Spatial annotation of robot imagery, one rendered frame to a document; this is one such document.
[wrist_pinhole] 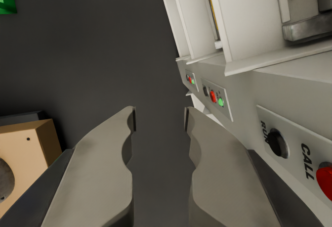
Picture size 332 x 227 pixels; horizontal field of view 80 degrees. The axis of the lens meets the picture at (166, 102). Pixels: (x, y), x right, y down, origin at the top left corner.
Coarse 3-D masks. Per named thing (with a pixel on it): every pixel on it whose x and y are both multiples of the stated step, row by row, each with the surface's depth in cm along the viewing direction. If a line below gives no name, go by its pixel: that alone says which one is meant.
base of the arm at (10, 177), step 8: (0, 160) 60; (0, 168) 59; (8, 168) 61; (0, 176) 58; (8, 176) 60; (0, 184) 58; (8, 184) 60; (0, 192) 59; (8, 192) 61; (0, 200) 62
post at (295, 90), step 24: (192, 72) 42; (216, 72) 24; (264, 72) 13; (288, 72) 11; (312, 72) 9; (240, 96) 18; (264, 96) 14; (288, 96) 11; (312, 96) 9; (240, 120) 20; (312, 120) 9
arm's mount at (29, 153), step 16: (0, 128) 65; (16, 128) 62; (32, 128) 60; (48, 128) 66; (0, 144) 60; (16, 144) 60; (32, 144) 60; (48, 144) 64; (16, 160) 61; (32, 160) 61; (48, 160) 63; (16, 176) 63; (32, 176) 63; (16, 192) 64; (0, 208) 65
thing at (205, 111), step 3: (204, 108) 39; (204, 111) 37; (207, 111) 37; (207, 114) 35; (210, 114) 35; (210, 117) 41; (213, 117) 40; (216, 120) 40; (219, 123) 40; (222, 126) 40
